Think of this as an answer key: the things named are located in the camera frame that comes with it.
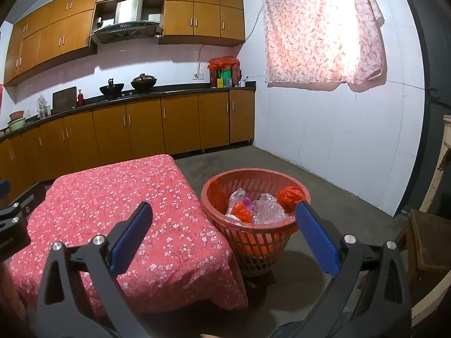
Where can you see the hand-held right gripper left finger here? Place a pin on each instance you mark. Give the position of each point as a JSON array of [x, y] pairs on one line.
[[130, 239]]

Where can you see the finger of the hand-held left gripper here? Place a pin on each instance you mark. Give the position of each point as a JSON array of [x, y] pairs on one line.
[[3, 187], [30, 197]]

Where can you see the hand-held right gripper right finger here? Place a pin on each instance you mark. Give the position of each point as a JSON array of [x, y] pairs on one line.
[[315, 236]]

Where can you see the large knotted orange plastic bag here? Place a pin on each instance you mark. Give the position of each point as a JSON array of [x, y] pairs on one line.
[[290, 199]]

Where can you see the plastic bags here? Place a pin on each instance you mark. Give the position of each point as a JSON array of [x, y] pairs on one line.
[[267, 209]]

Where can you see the clear plastic bag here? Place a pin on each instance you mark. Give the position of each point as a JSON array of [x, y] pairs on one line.
[[236, 197]]

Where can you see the red plastic basket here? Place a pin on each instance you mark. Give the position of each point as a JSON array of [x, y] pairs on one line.
[[218, 190]]

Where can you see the red floral blanket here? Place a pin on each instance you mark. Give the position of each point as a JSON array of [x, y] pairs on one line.
[[141, 197]]

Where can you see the green basin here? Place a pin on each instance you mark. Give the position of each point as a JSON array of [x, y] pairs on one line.
[[17, 124]]

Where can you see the dark basket stand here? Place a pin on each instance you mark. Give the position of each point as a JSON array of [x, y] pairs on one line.
[[260, 280]]

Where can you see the pink basin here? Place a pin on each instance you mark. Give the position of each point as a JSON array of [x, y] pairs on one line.
[[16, 115]]

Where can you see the clear plastic bottle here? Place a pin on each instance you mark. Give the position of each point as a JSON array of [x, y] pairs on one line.
[[43, 107]]

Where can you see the person's blue jeans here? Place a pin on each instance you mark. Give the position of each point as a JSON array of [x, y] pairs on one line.
[[292, 330]]

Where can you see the dark cutting board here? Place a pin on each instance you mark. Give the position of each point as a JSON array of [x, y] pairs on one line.
[[64, 99]]

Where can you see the wooden base cabinets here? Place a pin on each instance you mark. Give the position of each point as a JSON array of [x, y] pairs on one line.
[[141, 130]]

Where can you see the red bottle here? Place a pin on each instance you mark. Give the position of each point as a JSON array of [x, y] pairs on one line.
[[81, 99]]

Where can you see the black wok with lid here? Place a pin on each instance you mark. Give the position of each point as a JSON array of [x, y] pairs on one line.
[[143, 82]]

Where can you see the black kitchen countertop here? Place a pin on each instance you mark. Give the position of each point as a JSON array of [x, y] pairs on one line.
[[183, 89]]

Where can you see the yellow box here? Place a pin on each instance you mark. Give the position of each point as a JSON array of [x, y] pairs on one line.
[[220, 83]]

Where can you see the green box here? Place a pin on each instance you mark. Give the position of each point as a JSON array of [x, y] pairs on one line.
[[227, 76]]

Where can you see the red bag on boxes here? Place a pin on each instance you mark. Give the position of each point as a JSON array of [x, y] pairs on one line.
[[223, 62]]

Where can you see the pink floral curtain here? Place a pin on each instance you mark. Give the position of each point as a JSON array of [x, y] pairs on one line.
[[317, 31]]

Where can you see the steel range hood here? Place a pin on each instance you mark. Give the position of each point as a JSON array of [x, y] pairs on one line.
[[128, 17]]

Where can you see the pale wooden frame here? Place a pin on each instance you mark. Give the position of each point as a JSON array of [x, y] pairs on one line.
[[437, 183]]

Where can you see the wooden wall cabinets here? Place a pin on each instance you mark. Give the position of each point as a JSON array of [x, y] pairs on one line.
[[53, 24]]

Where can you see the white wall socket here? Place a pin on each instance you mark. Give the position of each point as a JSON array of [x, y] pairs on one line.
[[199, 76]]

